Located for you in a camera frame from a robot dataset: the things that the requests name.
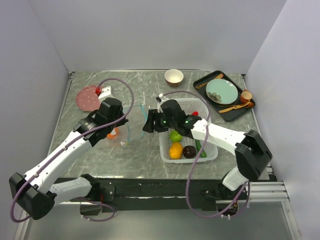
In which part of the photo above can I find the white plastic basket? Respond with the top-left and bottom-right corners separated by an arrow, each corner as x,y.
158,98 -> 218,164

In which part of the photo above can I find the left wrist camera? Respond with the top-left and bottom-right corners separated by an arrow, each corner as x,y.
98,86 -> 115,103

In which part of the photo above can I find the pink dotted plate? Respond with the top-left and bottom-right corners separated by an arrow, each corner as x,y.
75,85 -> 101,112

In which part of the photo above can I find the light green plate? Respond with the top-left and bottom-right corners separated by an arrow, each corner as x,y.
205,79 -> 239,105

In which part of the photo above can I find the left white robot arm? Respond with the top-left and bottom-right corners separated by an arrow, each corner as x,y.
9,97 -> 128,220

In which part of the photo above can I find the green chili pepper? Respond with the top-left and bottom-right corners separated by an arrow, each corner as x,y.
195,139 -> 207,158

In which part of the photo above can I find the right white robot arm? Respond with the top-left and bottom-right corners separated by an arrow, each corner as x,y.
142,99 -> 273,199

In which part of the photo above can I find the wooden spoon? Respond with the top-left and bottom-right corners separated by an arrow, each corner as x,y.
219,101 -> 255,114

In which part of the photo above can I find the purple cable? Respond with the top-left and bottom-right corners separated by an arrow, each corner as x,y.
162,90 -> 251,219
10,77 -> 135,223

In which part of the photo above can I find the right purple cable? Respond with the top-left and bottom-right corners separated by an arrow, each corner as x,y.
162,90 -> 251,219

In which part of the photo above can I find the green lime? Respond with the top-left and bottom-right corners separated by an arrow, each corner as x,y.
169,130 -> 183,143

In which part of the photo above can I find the white patterned bowl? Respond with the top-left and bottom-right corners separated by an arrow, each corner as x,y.
164,69 -> 184,87

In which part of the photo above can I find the wooden fork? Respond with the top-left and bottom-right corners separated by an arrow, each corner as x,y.
195,73 -> 224,89

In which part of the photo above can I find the black tray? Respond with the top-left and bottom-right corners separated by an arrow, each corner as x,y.
193,70 -> 255,122

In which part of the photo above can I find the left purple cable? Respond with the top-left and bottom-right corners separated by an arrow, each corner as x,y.
10,77 -> 135,223

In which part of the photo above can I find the yellow orange persimmon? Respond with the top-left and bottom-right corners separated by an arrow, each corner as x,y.
169,142 -> 183,160

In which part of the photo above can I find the orange tangerine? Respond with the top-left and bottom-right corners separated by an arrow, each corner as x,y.
106,133 -> 118,140

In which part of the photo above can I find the clear blue-zipper zip bag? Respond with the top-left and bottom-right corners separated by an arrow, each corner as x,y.
103,104 -> 147,148

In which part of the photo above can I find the orange small cup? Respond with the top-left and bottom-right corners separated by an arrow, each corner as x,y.
240,89 -> 253,104

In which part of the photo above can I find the dark purple mangosteen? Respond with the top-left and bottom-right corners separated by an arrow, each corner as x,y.
182,145 -> 197,159

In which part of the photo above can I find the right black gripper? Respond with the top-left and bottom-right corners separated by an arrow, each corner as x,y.
142,109 -> 177,134

